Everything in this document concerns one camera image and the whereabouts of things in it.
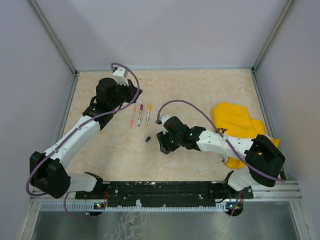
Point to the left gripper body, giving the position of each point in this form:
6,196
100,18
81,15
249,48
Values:
124,93

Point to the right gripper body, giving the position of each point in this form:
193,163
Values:
169,142

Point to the orange pen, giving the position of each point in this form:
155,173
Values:
133,116

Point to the white purple marker pen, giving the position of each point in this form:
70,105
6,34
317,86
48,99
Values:
139,118

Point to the white yellow marker pen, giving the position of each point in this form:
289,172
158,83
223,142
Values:
147,117

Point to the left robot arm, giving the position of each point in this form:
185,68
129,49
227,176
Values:
48,169

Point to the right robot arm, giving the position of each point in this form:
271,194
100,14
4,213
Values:
262,159

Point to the yellow cloth bag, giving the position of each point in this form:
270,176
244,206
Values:
235,120

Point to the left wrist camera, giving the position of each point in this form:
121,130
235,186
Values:
120,76

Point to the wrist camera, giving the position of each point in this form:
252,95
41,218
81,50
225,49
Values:
120,76
161,121

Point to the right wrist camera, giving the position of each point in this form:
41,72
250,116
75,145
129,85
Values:
161,121

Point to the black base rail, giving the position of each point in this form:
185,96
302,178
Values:
156,194

